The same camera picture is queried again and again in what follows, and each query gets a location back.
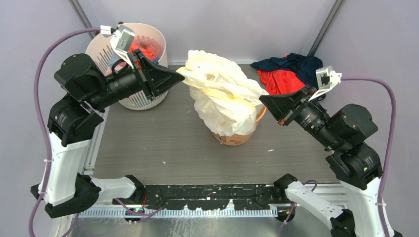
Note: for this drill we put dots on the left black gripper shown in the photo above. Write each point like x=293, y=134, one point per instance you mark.
x=150, y=77

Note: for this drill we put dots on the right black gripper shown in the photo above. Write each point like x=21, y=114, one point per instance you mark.
x=279, y=104

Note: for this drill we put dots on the orange plastic trash bin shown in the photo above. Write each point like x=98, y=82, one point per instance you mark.
x=241, y=135

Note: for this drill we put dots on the pale yellow trash bag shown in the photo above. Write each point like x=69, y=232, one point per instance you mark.
x=225, y=98

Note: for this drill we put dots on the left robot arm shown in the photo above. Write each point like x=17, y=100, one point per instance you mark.
x=72, y=122

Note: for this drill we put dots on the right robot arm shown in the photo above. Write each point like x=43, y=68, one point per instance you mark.
x=355, y=164

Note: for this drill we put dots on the red plastic trash bag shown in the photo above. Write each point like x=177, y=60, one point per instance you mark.
x=148, y=46

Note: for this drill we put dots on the pink plastic trash bag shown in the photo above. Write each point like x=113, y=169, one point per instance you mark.
x=116, y=69

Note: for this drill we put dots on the blue plastic trash bag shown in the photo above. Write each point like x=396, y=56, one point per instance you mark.
x=112, y=60

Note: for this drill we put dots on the red cloth garment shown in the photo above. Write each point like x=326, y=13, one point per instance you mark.
x=278, y=74

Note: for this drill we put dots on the navy blue cloth garment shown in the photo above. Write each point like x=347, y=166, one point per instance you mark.
x=303, y=66

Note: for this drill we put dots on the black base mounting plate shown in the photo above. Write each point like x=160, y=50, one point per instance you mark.
x=209, y=196

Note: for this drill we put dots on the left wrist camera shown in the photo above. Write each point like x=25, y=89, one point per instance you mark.
x=121, y=41

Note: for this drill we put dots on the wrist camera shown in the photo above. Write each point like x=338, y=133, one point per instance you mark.
x=121, y=41
x=327, y=79

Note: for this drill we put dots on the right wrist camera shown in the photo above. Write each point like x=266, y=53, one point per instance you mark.
x=327, y=79

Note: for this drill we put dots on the aluminium rail frame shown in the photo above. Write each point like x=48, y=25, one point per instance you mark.
x=113, y=209

